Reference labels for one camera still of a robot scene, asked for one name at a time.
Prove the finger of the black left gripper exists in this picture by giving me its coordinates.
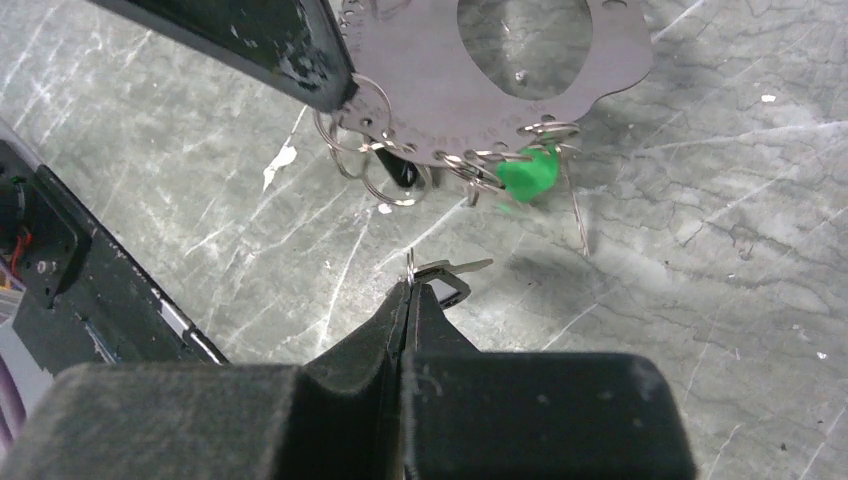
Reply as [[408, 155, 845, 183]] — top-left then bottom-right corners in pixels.
[[94, 0, 358, 113]]

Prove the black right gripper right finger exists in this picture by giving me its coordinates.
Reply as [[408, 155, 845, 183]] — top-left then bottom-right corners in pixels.
[[401, 285, 697, 479]]

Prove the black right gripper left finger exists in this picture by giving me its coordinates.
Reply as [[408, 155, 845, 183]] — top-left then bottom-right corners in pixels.
[[1, 284, 410, 479]]

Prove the round metal keyring plate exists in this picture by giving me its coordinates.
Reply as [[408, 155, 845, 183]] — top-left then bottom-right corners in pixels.
[[340, 1, 653, 166]]

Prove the green key tag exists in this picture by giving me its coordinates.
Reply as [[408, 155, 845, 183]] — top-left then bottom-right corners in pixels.
[[495, 146, 561, 204]]

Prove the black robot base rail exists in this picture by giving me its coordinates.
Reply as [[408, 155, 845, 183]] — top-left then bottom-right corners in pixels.
[[1, 122, 227, 375]]

